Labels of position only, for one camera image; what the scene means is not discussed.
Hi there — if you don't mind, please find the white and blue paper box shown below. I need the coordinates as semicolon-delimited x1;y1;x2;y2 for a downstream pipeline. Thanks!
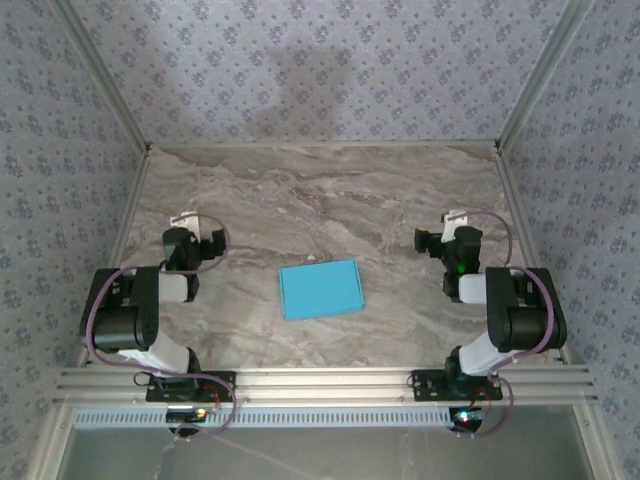
278;258;367;322

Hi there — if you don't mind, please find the thin aluminium table edge bar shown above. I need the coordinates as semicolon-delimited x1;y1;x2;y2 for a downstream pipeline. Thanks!
148;141;501;150

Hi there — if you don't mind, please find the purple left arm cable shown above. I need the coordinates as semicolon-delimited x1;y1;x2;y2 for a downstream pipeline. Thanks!
85;212;239;444

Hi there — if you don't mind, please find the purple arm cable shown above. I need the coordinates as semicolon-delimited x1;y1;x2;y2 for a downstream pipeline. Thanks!
85;212;239;444
449;209;557;440

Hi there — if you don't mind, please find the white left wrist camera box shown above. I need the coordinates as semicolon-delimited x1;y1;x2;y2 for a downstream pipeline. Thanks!
169;210;201;236

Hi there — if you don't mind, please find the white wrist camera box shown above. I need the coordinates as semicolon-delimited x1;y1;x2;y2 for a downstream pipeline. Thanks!
439;210;474;242
169;210;201;236

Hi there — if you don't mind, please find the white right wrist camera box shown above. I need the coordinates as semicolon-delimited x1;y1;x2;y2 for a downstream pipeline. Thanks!
439;210;474;242

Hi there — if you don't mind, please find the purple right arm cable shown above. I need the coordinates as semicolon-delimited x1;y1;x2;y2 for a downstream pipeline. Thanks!
449;209;557;440

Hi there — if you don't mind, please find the aluminium table side rail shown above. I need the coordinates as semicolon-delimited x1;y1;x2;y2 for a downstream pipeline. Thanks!
77;147;154;369
494;147;571;366

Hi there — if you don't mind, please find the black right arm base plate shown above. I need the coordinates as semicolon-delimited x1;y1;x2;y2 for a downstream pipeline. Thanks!
412;369;504;402

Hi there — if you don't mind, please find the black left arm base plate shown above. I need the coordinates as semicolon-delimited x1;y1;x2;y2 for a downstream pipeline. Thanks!
145;370;237;404

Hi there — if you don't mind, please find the wide aluminium frame rail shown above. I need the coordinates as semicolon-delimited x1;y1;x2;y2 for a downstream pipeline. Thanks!
52;367;599;406

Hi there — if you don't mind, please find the aluminium upright post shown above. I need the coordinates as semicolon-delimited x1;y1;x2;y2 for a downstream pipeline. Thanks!
49;0;154;151
494;0;599;151

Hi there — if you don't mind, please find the grey slotted cable duct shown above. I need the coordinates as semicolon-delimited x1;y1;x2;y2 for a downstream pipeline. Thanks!
73;405;459;430

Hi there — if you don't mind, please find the aluminium frame leg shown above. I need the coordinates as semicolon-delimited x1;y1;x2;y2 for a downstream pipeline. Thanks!
572;402;619;480
27;402;76;480

